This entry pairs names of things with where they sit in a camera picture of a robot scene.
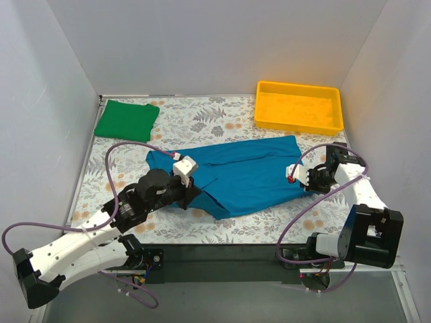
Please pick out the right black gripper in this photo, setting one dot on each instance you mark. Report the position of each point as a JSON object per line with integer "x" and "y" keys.
{"x": 314, "y": 180}

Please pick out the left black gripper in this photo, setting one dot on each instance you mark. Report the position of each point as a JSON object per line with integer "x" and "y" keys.
{"x": 188, "y": 196}

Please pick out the blue t shirt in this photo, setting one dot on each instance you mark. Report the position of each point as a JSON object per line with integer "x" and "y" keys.
{"x": 244, "y": 177}

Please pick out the yellow plastic tray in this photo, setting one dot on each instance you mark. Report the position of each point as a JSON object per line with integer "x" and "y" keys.
{"x": 298, "y": 108}

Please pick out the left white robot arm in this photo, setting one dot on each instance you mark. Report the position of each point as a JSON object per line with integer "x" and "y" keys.
{"x": 103, "y": 241}

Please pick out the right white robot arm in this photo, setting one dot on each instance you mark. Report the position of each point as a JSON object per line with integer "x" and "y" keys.
{"x": 371, "y": 232}

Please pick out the floral table mat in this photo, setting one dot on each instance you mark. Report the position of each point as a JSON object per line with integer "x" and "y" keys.
{"x": 188, "y": 122}

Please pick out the folded green t shirt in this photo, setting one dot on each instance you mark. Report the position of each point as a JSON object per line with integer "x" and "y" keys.
{"x": 130, "y": 122}

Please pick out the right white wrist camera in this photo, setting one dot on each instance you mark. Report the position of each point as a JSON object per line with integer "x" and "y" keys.
{"x": 298, "y": 173}

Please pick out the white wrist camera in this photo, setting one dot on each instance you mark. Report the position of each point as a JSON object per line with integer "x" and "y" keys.
{"x": 298, "y": 173}
{"x": 184, "y": 166}

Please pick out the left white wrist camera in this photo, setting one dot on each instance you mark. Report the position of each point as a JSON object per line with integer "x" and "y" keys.
{"x": 184, "y": 166}

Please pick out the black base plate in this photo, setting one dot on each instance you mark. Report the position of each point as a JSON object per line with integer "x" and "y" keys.
{"x": 214, "y": 263}

